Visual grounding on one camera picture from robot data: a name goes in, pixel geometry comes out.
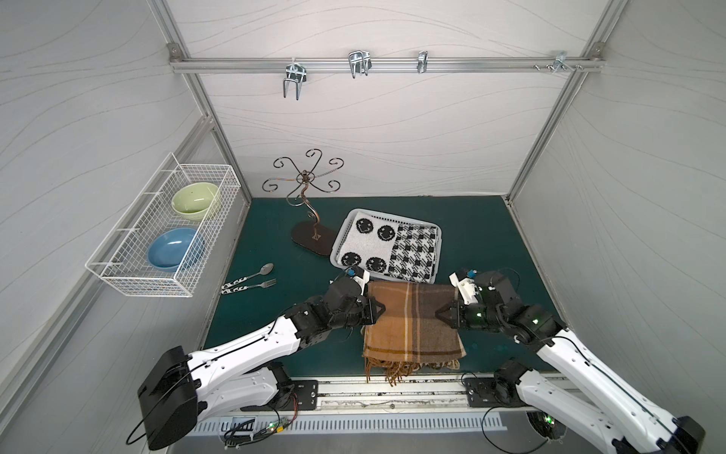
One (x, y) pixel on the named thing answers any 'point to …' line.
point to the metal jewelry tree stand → (310, 235)
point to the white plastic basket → (341, 230)
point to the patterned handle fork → (263, 285)
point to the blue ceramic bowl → (175, 250)
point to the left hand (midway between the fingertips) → (386, 310)
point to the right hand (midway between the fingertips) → (437, 312)
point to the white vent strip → (361, 424)
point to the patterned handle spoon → (264, 270)
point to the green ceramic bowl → (190, 200)
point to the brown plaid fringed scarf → (409, 335)
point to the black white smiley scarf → (402, 252)
